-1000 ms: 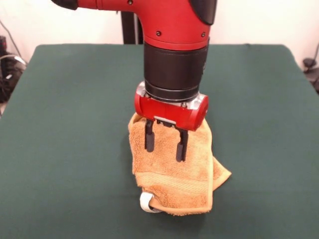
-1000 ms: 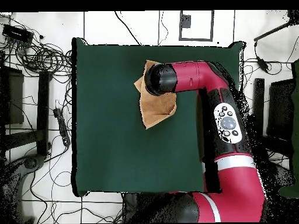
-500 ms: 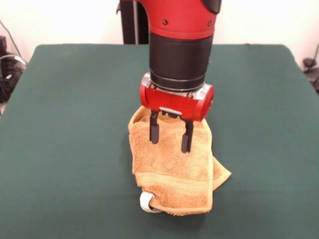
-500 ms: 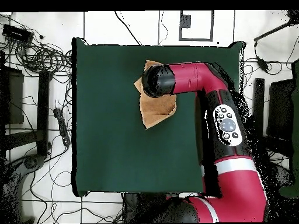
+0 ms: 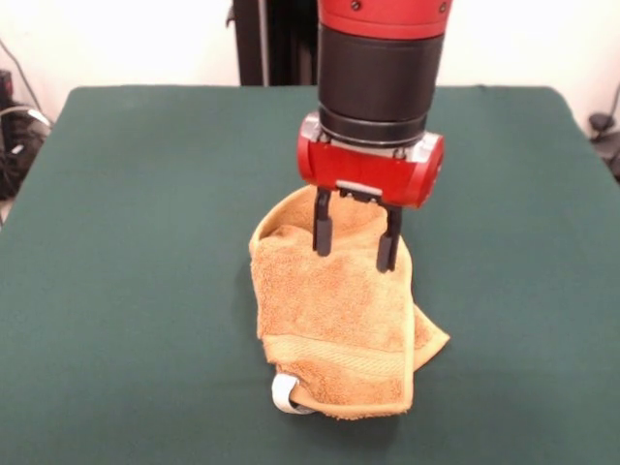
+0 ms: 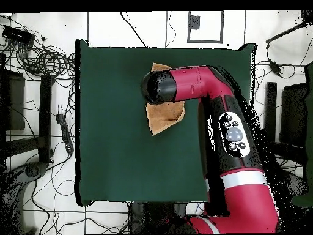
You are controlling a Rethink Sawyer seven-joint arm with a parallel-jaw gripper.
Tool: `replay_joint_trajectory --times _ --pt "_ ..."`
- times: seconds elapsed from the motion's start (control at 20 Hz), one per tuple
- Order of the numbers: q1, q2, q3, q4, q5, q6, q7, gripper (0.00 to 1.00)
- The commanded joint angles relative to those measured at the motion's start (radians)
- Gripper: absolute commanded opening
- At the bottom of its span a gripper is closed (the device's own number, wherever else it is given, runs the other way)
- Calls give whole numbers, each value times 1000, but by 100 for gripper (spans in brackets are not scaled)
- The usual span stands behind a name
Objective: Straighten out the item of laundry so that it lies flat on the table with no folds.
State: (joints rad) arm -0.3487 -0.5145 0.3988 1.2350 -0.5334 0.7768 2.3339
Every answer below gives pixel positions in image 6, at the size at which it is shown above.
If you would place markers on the orange terry towel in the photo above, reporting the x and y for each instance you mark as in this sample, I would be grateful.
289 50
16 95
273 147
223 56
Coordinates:
163 115

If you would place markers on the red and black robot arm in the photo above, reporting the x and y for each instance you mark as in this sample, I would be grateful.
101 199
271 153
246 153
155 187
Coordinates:
195 83

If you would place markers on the dark green table cloth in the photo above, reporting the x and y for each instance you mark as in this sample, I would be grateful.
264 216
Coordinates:
110 122

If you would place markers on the black power strip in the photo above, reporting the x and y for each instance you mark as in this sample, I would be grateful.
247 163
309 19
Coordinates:
64 132

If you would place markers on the black power adapter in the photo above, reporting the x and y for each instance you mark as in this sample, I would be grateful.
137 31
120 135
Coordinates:
275 67

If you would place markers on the black tripod pole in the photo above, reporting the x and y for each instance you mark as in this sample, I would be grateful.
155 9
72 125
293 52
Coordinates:
283 33

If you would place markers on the black electronics box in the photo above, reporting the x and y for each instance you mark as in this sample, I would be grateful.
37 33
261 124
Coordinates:
18 35

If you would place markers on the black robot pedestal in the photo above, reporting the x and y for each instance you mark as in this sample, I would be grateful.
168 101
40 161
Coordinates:
151 217

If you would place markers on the grey square frame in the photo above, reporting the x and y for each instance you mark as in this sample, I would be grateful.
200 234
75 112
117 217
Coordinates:
188 34

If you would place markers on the black metal frame stand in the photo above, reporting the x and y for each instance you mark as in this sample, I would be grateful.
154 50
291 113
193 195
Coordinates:
45 110
271 110

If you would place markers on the grey camera box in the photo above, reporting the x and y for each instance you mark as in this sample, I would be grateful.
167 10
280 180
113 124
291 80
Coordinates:
195 22

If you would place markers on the grey pedestal leg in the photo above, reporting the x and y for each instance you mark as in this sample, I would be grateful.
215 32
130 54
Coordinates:
27 172

